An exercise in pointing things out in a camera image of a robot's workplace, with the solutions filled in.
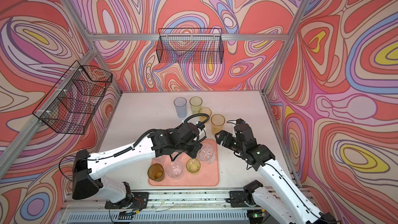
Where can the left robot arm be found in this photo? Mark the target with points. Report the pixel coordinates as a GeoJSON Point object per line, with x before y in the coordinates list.
{"type": "Point", "coordinates": [90, 169]}

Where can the brown dimpled cup front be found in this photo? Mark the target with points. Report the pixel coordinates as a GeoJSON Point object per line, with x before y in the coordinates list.
{"type": "Point", "coordinates": [156, 172]}

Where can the tall light green cup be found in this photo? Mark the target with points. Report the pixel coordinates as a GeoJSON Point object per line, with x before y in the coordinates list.
{"type": "Point", "coordinates": [196, 104]}

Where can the pink plastic tray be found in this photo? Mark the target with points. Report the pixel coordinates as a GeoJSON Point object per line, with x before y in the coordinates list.
{"type": "Point", "coordinates": [208, 175]}

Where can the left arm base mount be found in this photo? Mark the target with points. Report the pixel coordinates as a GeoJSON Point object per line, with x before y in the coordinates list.
{"type": "Point", "coordinates": [136, 201]}

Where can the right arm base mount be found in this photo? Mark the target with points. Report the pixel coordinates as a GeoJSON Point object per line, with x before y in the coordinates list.
{"type": "Point", "coordinates": [239, 199]}

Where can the tall pale blue cup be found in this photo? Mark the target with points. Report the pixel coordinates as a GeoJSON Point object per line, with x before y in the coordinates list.
{"type": "Point", "coordinates": [180, 104]}

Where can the short yellow cup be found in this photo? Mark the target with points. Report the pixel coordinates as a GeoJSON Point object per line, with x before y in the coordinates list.
{"type": "Point", "coordinates": [205, 110]}

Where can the clear faceted cup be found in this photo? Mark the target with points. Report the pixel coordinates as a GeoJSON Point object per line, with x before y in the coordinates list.
{"type": "Point", "coordinates": [174, 169]}

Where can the black wire basket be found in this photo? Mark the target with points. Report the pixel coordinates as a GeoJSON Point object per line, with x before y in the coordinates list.
{"type": "Point", "coordinates": [76, 101]}
{"type": "Point", "coordinates": [190, 46]}

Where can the black wire basket left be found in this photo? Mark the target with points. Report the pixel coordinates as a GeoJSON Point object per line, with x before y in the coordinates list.
{"type": "Point", "coordinates": [76, 101]}

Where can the short bright green cup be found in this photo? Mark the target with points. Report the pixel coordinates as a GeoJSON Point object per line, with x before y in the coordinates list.
{"type": "Point", "coordinates": [193, 166]}

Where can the black wire basket back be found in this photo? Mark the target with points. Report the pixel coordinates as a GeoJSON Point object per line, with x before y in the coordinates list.
{"type": "Point", "coordinates": [190, 46]}

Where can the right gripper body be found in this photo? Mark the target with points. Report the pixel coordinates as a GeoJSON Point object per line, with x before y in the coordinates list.
{"type": "Point", "coordinates": [230, 142]}

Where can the aluminium front rail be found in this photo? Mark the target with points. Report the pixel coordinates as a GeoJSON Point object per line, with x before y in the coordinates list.
{"type": "Point", "coordinates": [172, 199]}

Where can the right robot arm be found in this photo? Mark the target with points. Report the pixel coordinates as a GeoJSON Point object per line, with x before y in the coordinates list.
{"type": "Point", "coordinates": [292, 206]}

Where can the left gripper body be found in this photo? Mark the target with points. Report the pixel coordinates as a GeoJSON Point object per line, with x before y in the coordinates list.
{"type": "Point", "coordinates": [192, 150]}

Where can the tall amber yellow cup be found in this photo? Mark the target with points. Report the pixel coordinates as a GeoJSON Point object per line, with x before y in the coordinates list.
{"type": "Point", "coordinates": [217, 123]}

